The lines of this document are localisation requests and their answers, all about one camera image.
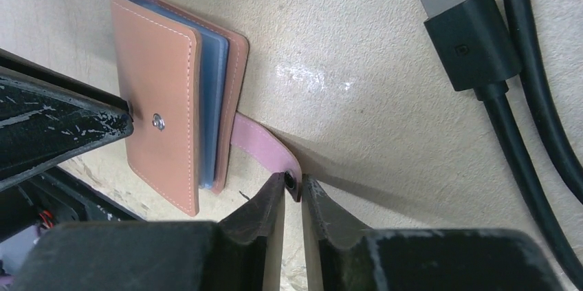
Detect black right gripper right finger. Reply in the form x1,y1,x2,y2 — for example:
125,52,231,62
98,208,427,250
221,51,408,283
302,175,562,290

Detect black cable with USB plug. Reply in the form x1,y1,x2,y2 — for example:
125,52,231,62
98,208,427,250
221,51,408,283
411,0,583,288

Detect black cable with micro plug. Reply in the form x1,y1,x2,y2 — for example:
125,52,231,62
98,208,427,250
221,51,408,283
495,0,583,206

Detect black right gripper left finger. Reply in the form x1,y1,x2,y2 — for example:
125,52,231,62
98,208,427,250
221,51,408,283
12,173,286,290

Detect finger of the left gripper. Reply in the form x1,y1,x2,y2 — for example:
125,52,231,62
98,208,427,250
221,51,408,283
1,50,133,190

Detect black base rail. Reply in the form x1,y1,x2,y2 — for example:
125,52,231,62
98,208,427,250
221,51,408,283
1,167,143,241

